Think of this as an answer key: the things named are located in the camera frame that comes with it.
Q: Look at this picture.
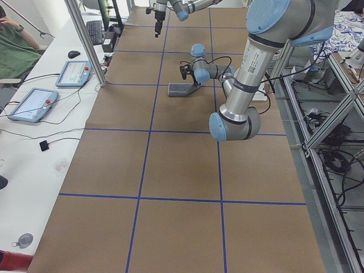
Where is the black keyboard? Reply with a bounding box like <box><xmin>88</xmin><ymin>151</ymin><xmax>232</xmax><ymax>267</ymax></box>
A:
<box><xmin>86</xmin><ymin>20</ymin><xmax>103</xmax><ymax>45</ymax></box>

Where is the aluminium side frame rail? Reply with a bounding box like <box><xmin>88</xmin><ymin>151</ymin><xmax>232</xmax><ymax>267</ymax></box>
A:
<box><xmin>274</xmin><ymin>46</ymin><xmax>363</xmax><ymax>272</ymax></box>

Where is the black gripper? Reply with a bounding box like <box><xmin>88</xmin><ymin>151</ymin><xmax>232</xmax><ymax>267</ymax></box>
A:
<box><xmin>191</xmin><ymin>71</ymin><xmax>200</xmax><ymax>86</ymax></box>
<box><xmin>155</xmin><ymin>10</ymin><xmax>166</xmax><ymax>38</ymax></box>

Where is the black computer mouse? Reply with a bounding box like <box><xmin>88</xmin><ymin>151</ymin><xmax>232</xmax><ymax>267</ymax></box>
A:
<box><xmin>68</xmin><ymin>50</ymin><xmax>81</xmax><ymax>59</ymax></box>

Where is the far teach pendant tablet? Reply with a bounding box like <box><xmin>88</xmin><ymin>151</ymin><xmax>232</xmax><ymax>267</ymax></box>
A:
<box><xmin>55</xmin><ymin>60</ymin><xmax>92</xmax><ymax>88</ymax></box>

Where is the aluminium frame post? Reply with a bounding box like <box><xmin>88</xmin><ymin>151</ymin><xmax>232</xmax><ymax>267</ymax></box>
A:
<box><xmin>64</xmin><ymin>0</ymin><xmax>106</xmax><ymax>87</ymax></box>

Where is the small black square puck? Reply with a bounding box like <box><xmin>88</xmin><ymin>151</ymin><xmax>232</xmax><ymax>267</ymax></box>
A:
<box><xmin>39</xmin><ymin>140</ymin><xmax>49</xmax><ymax>152</ymax></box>

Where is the near teach pendant tablet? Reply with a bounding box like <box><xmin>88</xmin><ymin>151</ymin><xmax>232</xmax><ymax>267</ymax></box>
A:
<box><xmin>7</xmin><ymin>88</ymin><xmax>59</xmax><ymax>123</ymax></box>

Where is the teach pendant tablet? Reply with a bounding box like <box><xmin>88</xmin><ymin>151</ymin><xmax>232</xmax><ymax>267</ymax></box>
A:
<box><xmin>7</xmin><ymin>88</ymin><xmax>59</xmax><ymax>123</ymax></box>
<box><xmin>55</xmin><ymin>60</ymin><xmax>92</xmax><ymax>88</ymax></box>

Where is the person in green shirt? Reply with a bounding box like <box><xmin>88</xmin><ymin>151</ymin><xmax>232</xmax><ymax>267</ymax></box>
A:
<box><xmin>1</xmin><ymin>8</ymin><xmax>41</xmax><ymax>79</ymax></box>

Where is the black camera cable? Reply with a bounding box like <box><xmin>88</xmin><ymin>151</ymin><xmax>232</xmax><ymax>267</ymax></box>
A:
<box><xmin>180</xmin><ymin>56</ymin><xmax>271</xmax><ymax>115</ymax></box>

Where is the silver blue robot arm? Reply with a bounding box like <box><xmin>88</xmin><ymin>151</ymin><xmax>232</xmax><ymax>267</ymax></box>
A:
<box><xmin>191</xmin><ymin>1</ymin><xmax>337</xmax><ymax>142</ymax></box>
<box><xmin>146</xmin><ymin>0</ymin><xmax>221</xmax><ymax>38</ymax></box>

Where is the pink and grey towel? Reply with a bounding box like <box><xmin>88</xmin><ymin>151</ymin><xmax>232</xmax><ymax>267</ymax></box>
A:
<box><xmin>167</xmin><ymin>83</ymin><xmax>201</xmax><ymax>97</ymax></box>

